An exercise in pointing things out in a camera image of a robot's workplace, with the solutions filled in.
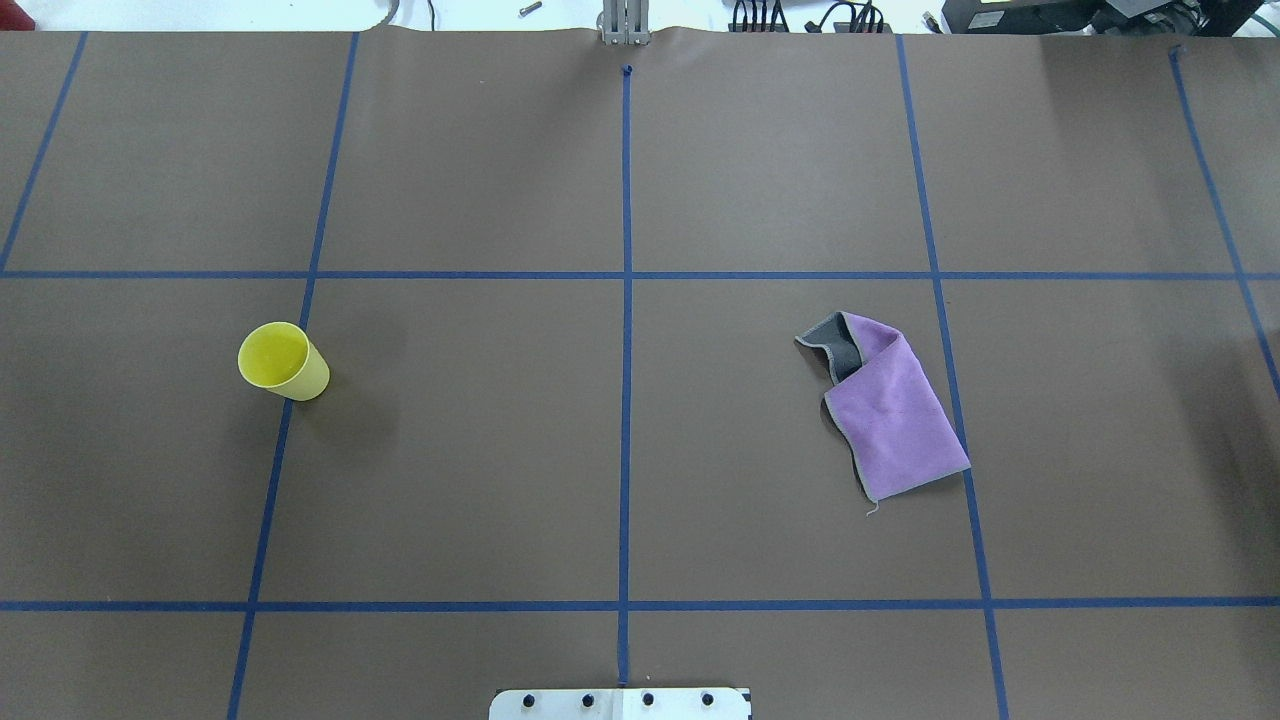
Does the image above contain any purple grey cloth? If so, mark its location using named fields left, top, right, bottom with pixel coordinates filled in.
left=794, top=311, right=972, bottom=506

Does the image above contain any yellow plastic cup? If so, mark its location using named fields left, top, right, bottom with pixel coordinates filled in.
left=236, top=322, right=332, bottom=402

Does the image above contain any aluminium frame post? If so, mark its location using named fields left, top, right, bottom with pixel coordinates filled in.
left=596, top=0, right=652, bottom=46

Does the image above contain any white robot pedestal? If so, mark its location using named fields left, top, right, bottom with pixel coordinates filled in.
left=488, top=687, right=753, bottom=719

